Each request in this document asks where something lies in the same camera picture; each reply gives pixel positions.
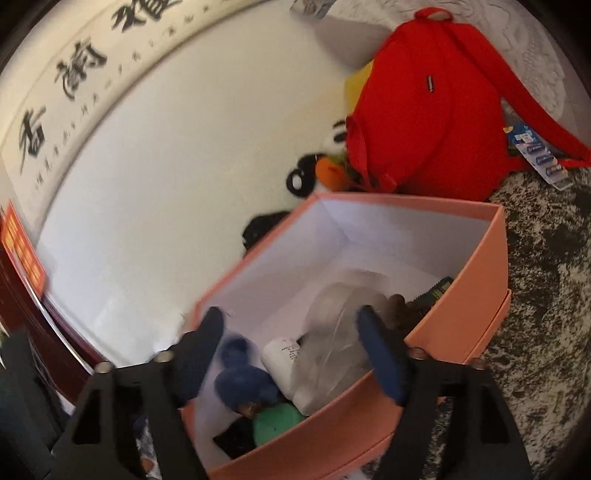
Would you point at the blue knitted plush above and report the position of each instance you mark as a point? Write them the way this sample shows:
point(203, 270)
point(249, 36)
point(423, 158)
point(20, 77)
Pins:
point(242, 374)

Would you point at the red paper notice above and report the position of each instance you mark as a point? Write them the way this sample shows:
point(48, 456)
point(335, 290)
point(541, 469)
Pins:
point(23, 249)

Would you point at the black item in box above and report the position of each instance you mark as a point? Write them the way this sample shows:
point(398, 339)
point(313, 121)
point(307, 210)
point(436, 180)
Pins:
point(235, 438)

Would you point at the black object behind box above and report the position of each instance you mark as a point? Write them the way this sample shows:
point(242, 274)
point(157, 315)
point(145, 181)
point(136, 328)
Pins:
point(261, 228)

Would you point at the black and white plush toy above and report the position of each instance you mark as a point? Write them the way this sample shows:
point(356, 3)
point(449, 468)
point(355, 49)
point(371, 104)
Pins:
point(323, 161)

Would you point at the blue battery blister pack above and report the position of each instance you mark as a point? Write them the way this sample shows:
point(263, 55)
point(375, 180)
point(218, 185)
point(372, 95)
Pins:
point(538, 150)

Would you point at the green striped packet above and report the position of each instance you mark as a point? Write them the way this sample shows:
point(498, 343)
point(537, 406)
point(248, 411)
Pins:
point(434, 290)

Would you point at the red backpack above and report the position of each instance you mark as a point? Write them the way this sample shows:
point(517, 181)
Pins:
point(434, 106)

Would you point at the pink cardboard box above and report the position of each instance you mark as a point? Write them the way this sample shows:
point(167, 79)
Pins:
point(351, 415)

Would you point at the calligraphy wall scroll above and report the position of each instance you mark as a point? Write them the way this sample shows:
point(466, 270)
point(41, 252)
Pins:
point(69, 92)

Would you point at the clear plastic bag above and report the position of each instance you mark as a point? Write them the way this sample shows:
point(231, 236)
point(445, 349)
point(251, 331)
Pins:
point(332, 332)

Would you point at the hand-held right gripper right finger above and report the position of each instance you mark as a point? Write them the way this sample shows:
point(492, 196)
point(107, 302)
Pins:
point(383, 350)

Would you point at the white plastic bottle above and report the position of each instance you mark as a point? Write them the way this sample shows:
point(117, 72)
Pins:
point(281, 364)

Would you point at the yellow object behind backpack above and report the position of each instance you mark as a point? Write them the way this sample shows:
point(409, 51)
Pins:
point(358, 83)

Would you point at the dark patterned marble desk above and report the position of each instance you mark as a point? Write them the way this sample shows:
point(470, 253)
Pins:
point(545, 300)

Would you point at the dark brown item in box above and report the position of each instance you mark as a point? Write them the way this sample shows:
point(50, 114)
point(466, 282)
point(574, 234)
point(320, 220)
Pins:
point(406, 314)

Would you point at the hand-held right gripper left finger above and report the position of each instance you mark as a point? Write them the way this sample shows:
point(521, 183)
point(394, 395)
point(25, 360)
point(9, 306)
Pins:
point(203, 344)

